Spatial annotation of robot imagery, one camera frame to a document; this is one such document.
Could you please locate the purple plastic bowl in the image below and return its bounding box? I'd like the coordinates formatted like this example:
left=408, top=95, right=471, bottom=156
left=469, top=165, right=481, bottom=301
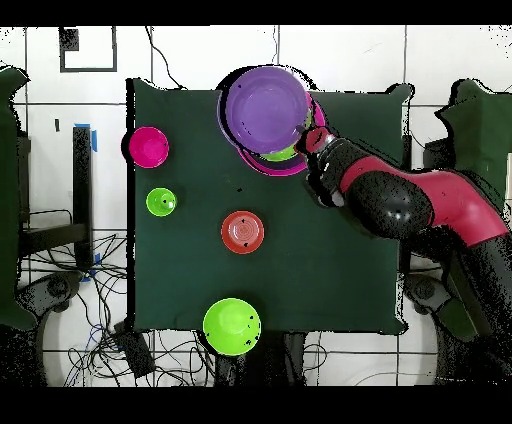
left=216, top=65, right=314, bottom=156
left=239, top=148, right=308, bottom=172

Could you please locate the green plastic bowl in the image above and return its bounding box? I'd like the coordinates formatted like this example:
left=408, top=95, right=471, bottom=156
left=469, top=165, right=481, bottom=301
left=260, top=109, right=314, bottom=163
left=202, top=297, right=262, bottom=357

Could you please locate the large pink plastic bowl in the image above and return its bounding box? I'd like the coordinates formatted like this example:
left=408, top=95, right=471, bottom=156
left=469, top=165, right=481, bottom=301
left=235, top=93, right=327, bottom=178

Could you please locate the small orange-red plastic bowl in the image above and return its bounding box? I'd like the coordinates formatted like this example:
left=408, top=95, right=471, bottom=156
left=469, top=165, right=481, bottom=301
left=220, top=210, right=266, bottom=256

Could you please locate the dark green tablecloth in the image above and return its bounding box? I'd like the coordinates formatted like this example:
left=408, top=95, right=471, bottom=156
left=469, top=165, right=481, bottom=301
left=125, top=77, right=415, bottom=335

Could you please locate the green plastic cup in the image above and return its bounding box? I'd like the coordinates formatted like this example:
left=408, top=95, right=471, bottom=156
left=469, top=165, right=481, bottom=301
left=145, top=187, right=178, bottom=218

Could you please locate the small red-pink plastic bowl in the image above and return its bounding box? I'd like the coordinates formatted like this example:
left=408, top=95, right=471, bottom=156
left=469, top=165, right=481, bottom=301
left=128, top=126, right=170, bottom=169

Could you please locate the green-covered side table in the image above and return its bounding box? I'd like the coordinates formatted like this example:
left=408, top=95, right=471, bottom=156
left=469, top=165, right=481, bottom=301
left=435, top=77, right=512, bottom=341
left=0, top=65, right=37, bottom=333

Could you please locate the black stand with blue tape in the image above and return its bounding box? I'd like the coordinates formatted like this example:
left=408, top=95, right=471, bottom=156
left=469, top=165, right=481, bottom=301
left=17, top=123, right=99, bottom=277

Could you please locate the black power strip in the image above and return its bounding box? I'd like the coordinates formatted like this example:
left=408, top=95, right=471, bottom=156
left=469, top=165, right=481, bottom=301
left=113, top=321, right=156, bottom=379

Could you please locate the black floor cable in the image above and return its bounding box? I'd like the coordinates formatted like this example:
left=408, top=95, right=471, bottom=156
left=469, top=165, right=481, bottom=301
left=144, top=26, right=185, bottom=90

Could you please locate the black square floor frame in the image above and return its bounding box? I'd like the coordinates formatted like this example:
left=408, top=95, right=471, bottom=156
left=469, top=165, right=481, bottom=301
left=58, top=26, right=118, bottom=74

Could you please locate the floor cable bundle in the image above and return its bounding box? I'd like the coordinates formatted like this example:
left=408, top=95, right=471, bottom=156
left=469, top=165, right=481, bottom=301
left=19, top=207, right=217, bottom=387

